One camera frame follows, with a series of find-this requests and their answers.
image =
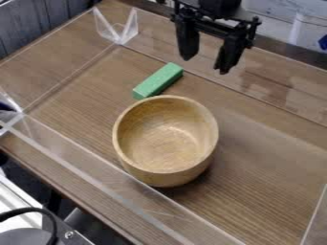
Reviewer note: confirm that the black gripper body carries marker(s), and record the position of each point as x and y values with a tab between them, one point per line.
218	16

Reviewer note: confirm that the green rectangular block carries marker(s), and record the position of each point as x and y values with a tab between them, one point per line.
152	86

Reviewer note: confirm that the grey metal bracket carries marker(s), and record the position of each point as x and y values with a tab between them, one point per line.
67	235

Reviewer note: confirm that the white container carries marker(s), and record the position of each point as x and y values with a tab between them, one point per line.
308	32

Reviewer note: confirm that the clear acrylic enclosure wall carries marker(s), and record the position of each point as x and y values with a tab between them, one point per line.
216	164

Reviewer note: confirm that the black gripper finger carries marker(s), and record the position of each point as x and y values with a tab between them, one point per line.
187	36
235	43

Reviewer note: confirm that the brown wooden bowl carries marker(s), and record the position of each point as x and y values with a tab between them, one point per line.
164	138

